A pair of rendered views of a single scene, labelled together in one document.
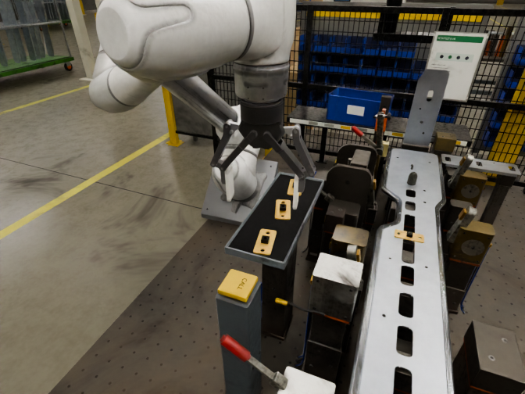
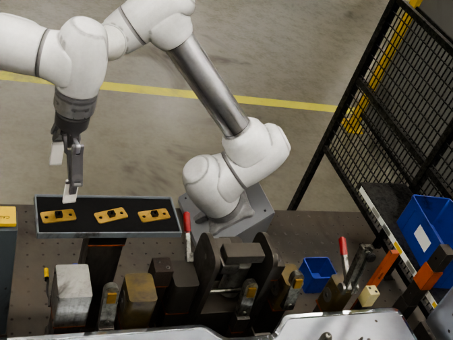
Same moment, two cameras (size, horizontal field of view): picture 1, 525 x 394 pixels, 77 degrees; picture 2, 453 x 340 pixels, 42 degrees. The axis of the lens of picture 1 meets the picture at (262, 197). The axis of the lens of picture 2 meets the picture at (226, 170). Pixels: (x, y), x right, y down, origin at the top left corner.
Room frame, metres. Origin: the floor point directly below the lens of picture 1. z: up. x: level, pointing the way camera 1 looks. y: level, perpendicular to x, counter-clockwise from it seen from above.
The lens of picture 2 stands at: (-0.02, -0.94, 2.26)
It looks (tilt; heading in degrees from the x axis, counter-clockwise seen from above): 36 degrees down; 39
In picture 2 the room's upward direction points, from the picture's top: 21 degrees clockwise
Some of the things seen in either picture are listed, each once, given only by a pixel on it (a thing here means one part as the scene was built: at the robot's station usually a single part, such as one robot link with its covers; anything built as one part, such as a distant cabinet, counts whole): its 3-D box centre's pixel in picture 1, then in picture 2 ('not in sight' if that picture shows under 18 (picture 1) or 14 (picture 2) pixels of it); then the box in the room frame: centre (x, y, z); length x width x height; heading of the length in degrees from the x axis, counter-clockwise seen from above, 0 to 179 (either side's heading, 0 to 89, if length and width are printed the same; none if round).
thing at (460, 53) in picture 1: (451, 67); not in sight; (1.69, -0.91, 1.30); 0.23 x 0.02 x 0.31; 68
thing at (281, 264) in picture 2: not in sight; (250, 302); (1.07, -0.33, 0.91); 0.07 x 0.05 x 0.42; 68
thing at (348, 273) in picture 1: (323, 325); (63, 326); (0.54, -0.16, 0.90); 0.13 x 0.08 x 0.41; 68
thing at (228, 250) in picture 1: (281, 211); (108, 216); (0.69, -0.05, 1.16); 0.37 x 0.14 x 0.02; 158
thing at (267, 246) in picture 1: (265, 240); (58, 214); (0.57, -0.01, 1.17); 0.08 x 0.04 x 0.01; 168
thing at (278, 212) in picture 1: (283, 207); (111, 214); (0.70, -0.05, 1.17); 0.08 x 0.04 x 0.01; 176
